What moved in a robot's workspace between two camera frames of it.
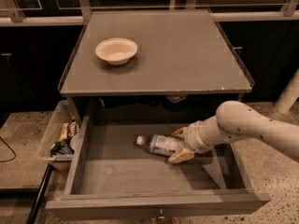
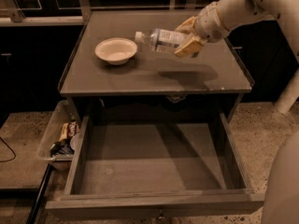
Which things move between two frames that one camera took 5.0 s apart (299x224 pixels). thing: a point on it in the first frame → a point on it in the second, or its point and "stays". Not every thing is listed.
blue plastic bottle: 159,144 → 161,40
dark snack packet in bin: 63,146 stays
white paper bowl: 116,50 stays
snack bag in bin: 68,131 stays
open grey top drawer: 109,175 stays
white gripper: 192,139 → 209,24
